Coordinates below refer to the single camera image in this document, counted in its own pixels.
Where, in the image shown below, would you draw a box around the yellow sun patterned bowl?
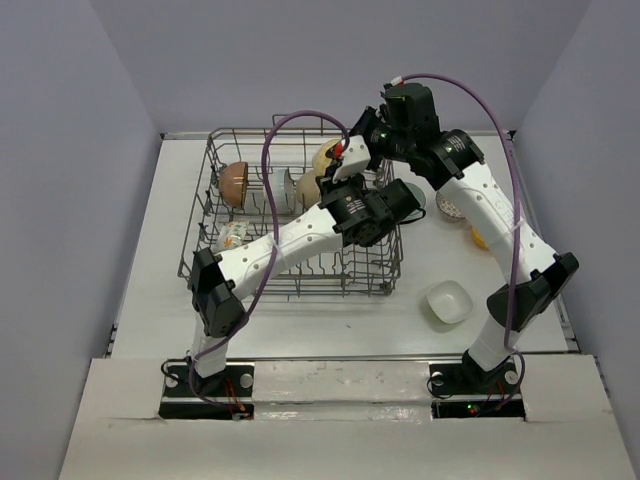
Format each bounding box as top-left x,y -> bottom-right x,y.
312,138 -> 342,176

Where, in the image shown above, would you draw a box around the white round bowl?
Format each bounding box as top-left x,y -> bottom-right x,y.
296,170 -> 321,209
268,168 -> 295,215

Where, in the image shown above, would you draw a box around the floral leaf patterned bowl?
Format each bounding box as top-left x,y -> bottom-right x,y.
215,221 -> 250,252

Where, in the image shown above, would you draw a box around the brown wooden bowl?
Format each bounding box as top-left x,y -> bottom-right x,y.
219,161 -> 249,208

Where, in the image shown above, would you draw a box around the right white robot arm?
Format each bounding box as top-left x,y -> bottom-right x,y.
350,74 -> 579,392

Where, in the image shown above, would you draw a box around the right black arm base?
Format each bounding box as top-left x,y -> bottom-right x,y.
426,353 -> 526,419

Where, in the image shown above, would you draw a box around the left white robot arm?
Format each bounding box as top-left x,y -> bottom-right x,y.
186,174 -> 420,395

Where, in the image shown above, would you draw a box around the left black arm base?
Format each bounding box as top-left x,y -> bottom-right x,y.
158,358 -> 255,421

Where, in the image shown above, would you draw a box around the light teal bowl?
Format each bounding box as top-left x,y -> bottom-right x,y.
403,182 -> 427,224

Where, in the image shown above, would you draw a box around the dark geometric patterned bowl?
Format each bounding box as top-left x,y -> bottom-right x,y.
435,192 -> 466,222

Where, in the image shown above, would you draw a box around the orange yellow bowl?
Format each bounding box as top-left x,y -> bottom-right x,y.
471,228 -> 489,250

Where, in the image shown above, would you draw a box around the white square bowl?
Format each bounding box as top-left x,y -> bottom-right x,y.
426,280 -> 474,325

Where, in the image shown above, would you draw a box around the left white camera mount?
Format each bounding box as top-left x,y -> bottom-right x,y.
331,135 -> 371,183

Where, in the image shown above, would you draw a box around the grey wire dish rack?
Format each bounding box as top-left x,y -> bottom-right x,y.
177,113 -> 404,299

